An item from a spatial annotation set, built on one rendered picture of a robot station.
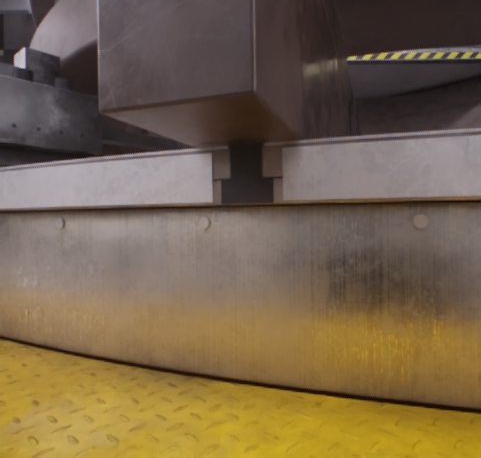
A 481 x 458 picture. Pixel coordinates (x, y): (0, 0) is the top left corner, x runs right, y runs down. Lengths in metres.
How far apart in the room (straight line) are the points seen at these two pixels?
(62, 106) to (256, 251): 1.16
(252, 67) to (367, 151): 0.21
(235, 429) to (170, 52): 0.37
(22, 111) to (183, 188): 1.03
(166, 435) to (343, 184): 0.33
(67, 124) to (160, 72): 1.22
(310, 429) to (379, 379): 0.11
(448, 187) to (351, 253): 0.13
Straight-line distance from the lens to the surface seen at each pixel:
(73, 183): 0.64
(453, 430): 0.50
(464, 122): 5.40
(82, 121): 1.56
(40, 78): 1.67
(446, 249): 0.49
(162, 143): 1.90
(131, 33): 0.36
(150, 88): 0.33
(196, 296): 0.55
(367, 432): 0.46
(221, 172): 0.49
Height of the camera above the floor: 0.22
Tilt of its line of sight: level
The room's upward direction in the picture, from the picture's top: 1 degrees counter-clockwise
